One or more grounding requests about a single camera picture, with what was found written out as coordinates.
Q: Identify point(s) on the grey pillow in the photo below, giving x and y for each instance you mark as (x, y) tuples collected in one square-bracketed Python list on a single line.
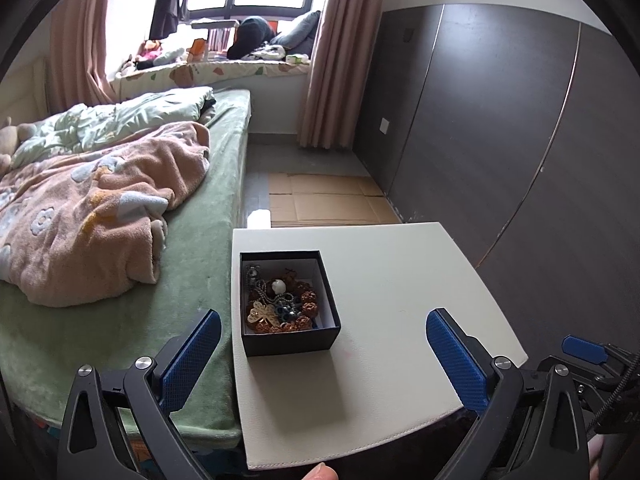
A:
[(300, 30)]

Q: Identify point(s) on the small white folding table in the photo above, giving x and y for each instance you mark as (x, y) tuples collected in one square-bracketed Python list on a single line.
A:
[(215, 23)]

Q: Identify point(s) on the gold butterfly brooch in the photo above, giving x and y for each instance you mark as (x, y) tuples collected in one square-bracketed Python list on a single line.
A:
[(262, 314)]

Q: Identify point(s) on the person's right hand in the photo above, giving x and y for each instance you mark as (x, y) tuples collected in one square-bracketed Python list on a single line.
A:
[(597, 460)]

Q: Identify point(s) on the white round bead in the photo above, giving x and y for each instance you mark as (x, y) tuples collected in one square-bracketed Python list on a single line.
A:
[(279, 286)]

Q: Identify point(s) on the pink curtain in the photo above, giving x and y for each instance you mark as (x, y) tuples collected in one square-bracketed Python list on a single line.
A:
[(335, 60), (85, 35)]

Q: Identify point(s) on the patterned window seat cushion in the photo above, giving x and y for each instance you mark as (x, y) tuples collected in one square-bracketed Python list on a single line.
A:
[(225, 72)]

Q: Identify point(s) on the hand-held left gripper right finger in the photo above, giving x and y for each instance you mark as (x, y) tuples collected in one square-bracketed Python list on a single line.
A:
[(457, 365)]

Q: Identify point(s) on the orange white box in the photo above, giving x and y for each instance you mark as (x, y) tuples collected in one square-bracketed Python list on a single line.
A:
[(197, 50)]

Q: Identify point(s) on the person's left hand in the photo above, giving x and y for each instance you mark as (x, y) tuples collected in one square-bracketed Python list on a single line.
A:
[(320, 473)]

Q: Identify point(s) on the hanging dark clothes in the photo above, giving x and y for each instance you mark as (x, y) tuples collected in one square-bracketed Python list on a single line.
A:
[(170, 5)]

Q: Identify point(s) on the white wall socket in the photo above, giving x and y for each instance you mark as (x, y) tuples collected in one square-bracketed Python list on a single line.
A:
[(384, 126)]

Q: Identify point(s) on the light green quilt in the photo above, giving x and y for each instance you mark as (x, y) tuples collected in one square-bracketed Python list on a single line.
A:
[(125, 115)]

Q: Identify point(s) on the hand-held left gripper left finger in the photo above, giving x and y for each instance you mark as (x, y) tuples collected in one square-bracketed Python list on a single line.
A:
[(192, 360)]

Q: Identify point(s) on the black bag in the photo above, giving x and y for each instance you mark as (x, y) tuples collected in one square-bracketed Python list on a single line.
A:
[(250, 35)]

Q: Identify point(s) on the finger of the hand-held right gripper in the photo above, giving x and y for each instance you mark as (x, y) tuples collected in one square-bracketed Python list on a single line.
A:
[(582, 350)]

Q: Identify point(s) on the black jewelry box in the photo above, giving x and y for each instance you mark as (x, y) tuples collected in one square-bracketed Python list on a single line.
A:
[(290, 342)]

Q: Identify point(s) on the beige plush toy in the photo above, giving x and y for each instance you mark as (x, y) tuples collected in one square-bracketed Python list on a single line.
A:
[(10, 140)]

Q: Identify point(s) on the flattened cardboard sheets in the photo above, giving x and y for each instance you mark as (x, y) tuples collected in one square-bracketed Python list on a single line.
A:
[(325, 205)]

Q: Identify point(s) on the pink fleece blanket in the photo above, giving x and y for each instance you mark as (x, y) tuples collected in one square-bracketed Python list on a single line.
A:
[(100, 220)]

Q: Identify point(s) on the pile of small toys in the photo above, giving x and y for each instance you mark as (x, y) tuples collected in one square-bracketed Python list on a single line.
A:
[(155, 55)]

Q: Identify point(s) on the bed with green sheet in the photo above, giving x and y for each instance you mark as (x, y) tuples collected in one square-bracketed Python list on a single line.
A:
[(210, 260)]

